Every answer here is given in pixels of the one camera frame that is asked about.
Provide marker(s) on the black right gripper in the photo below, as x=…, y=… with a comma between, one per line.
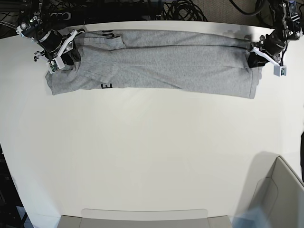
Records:
x=51, y=43

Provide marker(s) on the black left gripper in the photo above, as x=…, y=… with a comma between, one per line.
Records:
x=272, y=45

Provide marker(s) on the grey T-shirt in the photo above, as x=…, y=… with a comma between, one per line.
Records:
x=190, y=61

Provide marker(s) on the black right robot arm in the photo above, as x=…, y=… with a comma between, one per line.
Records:
x=38, y=23

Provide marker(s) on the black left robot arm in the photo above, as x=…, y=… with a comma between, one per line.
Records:
x=286, y=27

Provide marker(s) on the grey bin bottom right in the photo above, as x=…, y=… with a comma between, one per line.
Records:
x=272, y=196

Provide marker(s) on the grey bin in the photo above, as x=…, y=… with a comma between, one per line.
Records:
x=272, y=196
x=96, y=218

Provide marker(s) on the grey bin bottom centre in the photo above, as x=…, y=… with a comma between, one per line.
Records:
x=96, y=218

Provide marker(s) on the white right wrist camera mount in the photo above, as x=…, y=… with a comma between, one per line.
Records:
x=55, y=63

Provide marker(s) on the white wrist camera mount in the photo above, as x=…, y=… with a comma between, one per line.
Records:
x=279, y=70
x=55, y=63

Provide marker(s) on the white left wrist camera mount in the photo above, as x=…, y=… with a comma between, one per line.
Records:
x=279, y=70

